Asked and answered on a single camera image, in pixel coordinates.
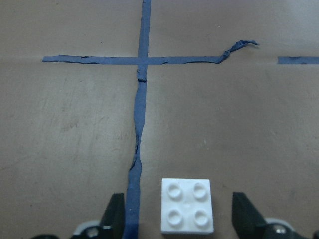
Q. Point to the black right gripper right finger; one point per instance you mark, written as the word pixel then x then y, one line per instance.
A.
pixel 247 221

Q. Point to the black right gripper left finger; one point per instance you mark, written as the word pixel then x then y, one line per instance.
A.
pixel 112 222

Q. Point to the white block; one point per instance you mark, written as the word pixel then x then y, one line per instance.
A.
pixel 186 206

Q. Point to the brown paper table cover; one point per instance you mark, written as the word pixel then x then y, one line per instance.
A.
pixel 67 134

